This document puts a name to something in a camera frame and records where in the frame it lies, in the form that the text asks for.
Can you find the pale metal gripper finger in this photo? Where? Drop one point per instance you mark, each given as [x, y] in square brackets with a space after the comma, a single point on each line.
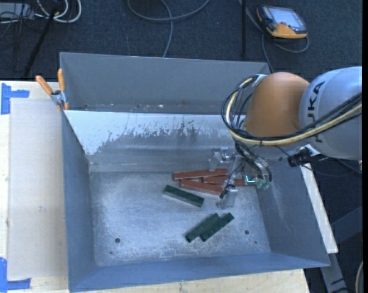
[228, 198]
[215, 161]

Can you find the black cylinder on white bracket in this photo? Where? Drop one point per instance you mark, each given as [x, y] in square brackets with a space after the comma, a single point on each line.
[300, 157]

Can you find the grey metal bin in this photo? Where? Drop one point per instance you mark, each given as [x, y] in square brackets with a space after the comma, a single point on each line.
[147, 215]

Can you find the dark green flat block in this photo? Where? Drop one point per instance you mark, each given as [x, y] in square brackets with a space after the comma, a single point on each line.
[183, 195]
[218, 226]
[202, 227]

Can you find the red-brown flat block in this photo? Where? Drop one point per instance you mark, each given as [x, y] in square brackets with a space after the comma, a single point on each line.
[199, 186]
[199, 174]
[215, 179]

